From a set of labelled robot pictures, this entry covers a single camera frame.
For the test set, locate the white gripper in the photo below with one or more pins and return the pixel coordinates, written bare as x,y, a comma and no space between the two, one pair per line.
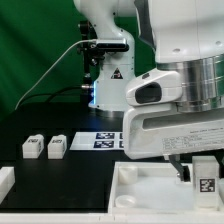
157,130

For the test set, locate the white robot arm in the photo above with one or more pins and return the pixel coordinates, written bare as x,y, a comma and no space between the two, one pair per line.
161,69

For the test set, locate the white marker sheet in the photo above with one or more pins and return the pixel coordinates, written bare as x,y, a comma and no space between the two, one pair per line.
97,141

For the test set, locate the white left obstacle block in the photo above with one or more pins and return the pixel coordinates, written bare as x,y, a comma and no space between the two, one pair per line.
7,180

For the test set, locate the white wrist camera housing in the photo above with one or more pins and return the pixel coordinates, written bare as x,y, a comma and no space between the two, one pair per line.
154,87

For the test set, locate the black camera stand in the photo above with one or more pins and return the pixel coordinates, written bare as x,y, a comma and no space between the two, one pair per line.
87,32

